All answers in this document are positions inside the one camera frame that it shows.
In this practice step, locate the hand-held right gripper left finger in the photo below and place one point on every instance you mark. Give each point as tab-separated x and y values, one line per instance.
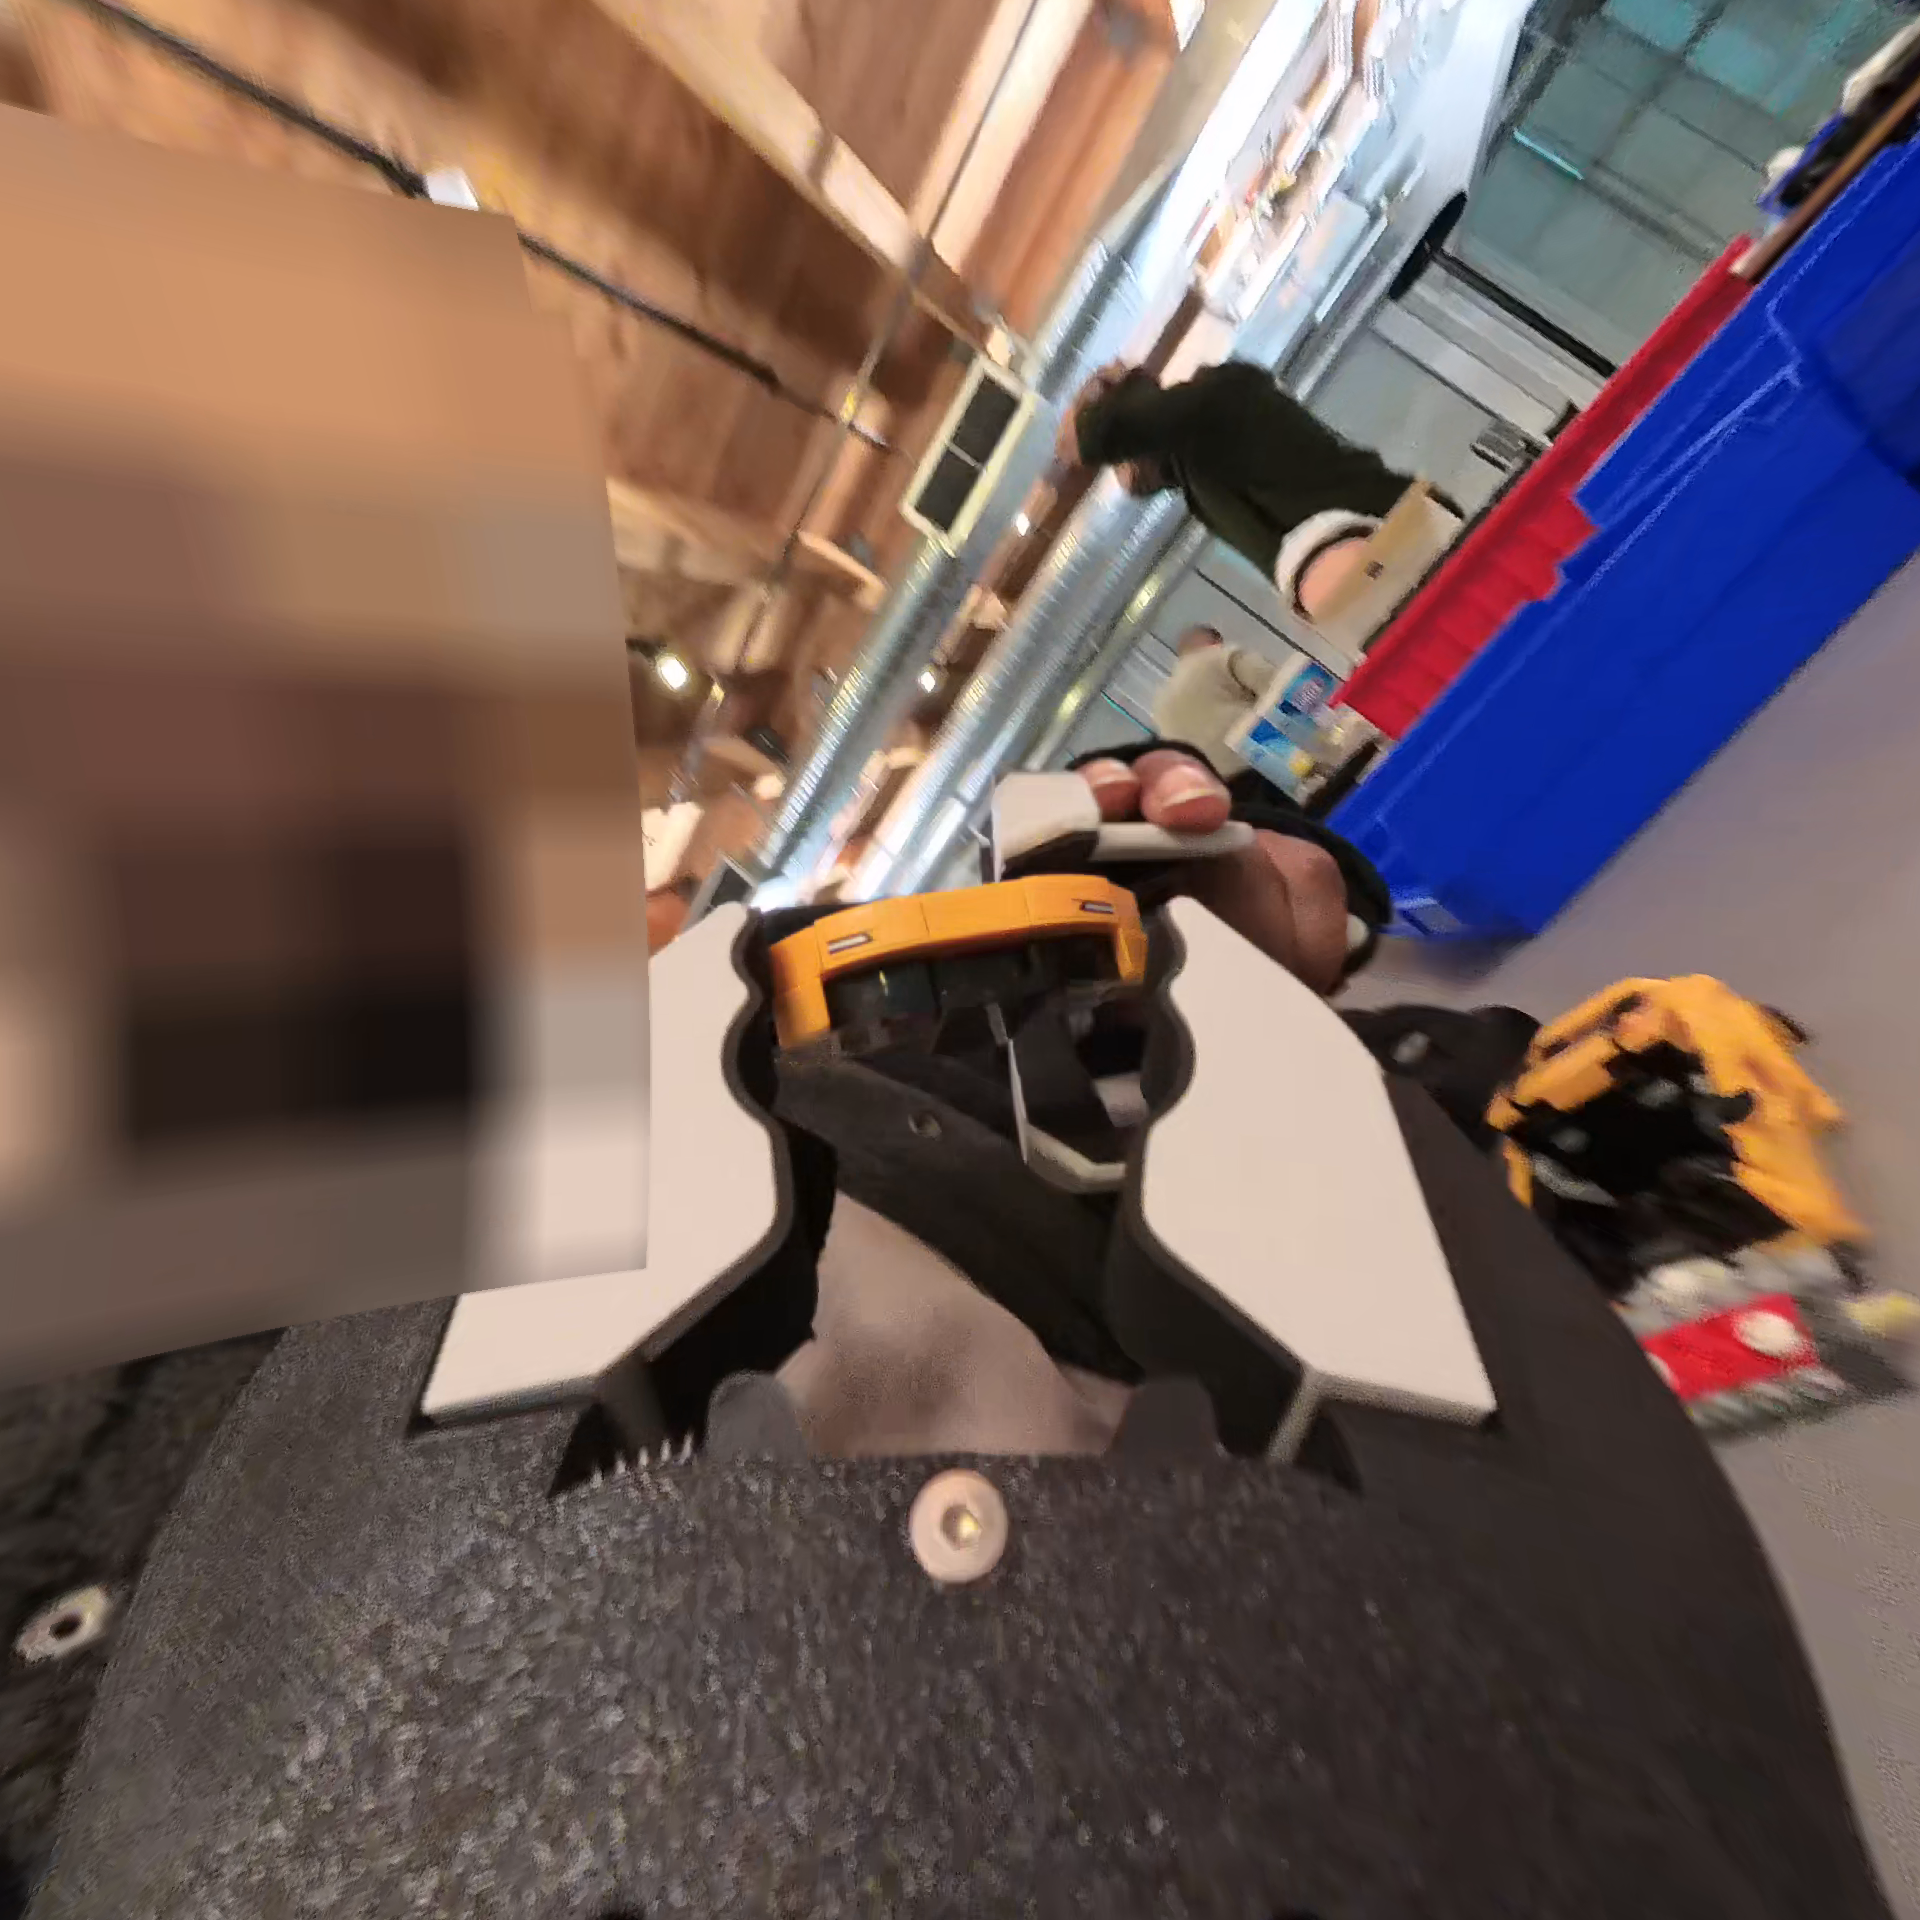
706	1204

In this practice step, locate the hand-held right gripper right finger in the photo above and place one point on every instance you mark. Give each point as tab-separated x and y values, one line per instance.
1306	1185

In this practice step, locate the yellow lego bumper section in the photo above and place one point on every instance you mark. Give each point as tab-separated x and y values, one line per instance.
933	915

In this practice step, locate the yellow lego car body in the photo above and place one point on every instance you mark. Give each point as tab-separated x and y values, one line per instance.
1725	1050

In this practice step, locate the person's left hand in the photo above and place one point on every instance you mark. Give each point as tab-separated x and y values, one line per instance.
1288	899

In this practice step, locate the air vent grille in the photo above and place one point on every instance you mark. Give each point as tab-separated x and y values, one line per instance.
966	443

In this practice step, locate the stack of red bins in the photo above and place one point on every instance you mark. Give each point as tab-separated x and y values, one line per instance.
1498	584

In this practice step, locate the stack of blue bins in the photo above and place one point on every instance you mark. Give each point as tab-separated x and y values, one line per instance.
1653	598

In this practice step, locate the dark fleece jacket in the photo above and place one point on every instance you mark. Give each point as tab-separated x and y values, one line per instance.
88	1498

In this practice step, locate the silver ventilation duct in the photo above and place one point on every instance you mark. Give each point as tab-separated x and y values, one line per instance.
1032	632

